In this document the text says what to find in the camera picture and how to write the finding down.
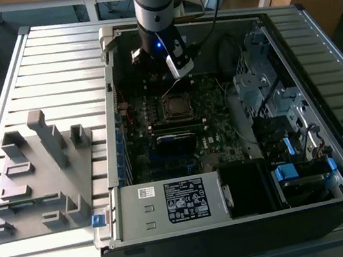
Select metal socket cover frame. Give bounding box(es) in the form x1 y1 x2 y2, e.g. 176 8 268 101
161 91 197 123

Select silver CPU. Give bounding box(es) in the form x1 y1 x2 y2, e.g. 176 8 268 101
168 95 189 113

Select blue expansion slot retainer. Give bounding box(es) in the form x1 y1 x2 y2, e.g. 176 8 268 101
107 109 135 187

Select black graphics card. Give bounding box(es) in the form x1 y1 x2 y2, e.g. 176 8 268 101
155 129 201 158

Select green motherboard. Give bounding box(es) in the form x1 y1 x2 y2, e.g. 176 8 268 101
112 68 254 187

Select silver metal drive cage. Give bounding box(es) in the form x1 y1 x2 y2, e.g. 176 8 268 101
224 19 336 169

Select square chipset heatsink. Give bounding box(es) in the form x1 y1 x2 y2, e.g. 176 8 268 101
201 152 221 170

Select silver power supply unit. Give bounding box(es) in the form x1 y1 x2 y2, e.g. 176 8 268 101
102 169 237 243

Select blue plastic clip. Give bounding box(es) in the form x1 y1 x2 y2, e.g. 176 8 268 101
281 136 295 157

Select grey parts rack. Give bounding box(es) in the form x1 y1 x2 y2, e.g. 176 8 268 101
0 102 108 245

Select blue case latch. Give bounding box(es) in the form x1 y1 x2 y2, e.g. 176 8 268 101
91 213 107 228

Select black open PC case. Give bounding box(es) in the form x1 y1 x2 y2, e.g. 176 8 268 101
60 0 343 257

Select black hard disk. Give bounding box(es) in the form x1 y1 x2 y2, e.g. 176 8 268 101
279 173 331 209

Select blue plastic latch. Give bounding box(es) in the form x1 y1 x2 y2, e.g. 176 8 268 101
321 156 343 191

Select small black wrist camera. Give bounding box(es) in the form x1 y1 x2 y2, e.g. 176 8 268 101
129 47 146 66

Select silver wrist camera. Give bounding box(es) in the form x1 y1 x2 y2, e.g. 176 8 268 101
162 35 197 81

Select grey case handle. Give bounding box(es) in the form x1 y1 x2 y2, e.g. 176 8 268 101
96 25 121 64

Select black cable over cage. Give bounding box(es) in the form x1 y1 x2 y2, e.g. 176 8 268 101
250 73 287 119

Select black cable bundle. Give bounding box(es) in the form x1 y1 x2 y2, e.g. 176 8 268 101
250 113 289 149

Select blue disk carrier handle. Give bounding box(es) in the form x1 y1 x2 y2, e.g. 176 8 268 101
273 162 300 184

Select coloured wire bundle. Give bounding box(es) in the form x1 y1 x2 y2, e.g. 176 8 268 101
309 138 334 160

